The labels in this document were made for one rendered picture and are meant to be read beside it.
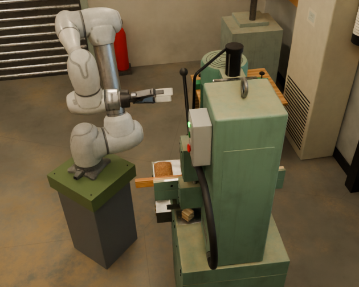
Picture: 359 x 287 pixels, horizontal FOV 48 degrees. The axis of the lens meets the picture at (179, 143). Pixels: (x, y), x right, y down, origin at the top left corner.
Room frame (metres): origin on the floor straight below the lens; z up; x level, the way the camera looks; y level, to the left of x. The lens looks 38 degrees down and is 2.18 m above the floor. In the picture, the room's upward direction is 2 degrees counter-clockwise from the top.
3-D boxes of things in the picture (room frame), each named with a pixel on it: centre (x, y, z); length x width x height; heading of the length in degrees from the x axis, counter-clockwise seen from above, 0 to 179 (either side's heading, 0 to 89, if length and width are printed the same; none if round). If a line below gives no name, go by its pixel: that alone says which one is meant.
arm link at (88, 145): (1.71, 0.50, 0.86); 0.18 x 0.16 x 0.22; 110
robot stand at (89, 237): (1.70, 0.51, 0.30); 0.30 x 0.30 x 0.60; 53
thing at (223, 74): (1.21, -0.19, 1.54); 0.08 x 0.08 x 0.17; 5
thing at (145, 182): (1.34, -0.10, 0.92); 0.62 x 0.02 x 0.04; 95
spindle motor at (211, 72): (1.35, -0.18, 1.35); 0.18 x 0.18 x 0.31
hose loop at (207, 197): (0.92, -0.08, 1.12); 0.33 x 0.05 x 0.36; 5
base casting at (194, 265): (1.23, -0.19, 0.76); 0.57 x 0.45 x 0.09; 5
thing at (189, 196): (1.15, -0.04, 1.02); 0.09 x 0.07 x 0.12; 95
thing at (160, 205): (1.46, 0.10, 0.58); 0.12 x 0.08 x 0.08; 5
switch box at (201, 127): (1.02, -0.07, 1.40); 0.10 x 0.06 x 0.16; 5
